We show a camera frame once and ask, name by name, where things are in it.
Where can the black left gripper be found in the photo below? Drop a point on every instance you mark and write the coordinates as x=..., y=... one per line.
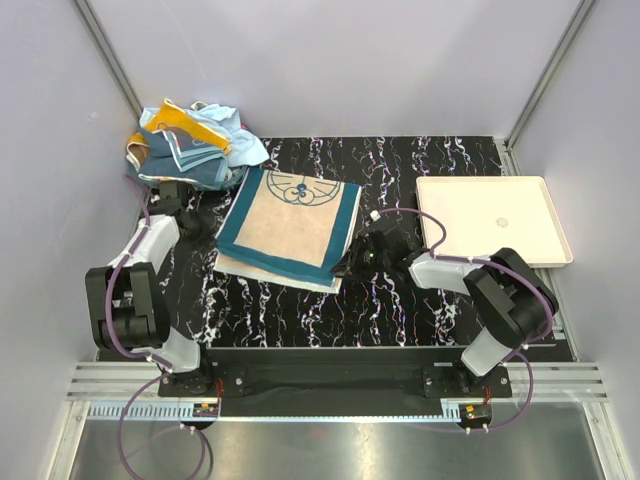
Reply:
x=205, y=228

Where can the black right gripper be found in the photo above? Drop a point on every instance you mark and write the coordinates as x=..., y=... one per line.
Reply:
x=351, y=260

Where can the teal beige Doraemon towel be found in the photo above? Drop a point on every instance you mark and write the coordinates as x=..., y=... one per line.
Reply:
x=288, y=229

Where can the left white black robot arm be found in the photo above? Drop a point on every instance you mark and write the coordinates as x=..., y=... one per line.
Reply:
x=127, y=308

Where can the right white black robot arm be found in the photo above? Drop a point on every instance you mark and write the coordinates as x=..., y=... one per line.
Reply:
x=514, y=304

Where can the light blue towel in basket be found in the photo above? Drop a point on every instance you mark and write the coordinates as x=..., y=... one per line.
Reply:
x=247, y=149

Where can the yellow towel in basket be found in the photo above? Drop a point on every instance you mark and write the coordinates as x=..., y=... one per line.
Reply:
x=171, y=115

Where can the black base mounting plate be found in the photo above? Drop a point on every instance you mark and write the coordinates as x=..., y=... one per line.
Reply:
x=339, y=382

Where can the white square tray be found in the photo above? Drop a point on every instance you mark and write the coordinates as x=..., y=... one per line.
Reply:
x=481, y=215

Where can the left small circuit board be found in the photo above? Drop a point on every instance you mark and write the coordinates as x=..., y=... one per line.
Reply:
x=206, y=410

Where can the small circuit board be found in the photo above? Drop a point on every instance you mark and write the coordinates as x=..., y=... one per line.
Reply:
x=206, y=410
x=477, y=411

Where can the right small circuit board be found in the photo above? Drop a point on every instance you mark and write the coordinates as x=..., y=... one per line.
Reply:
x=477, y=411

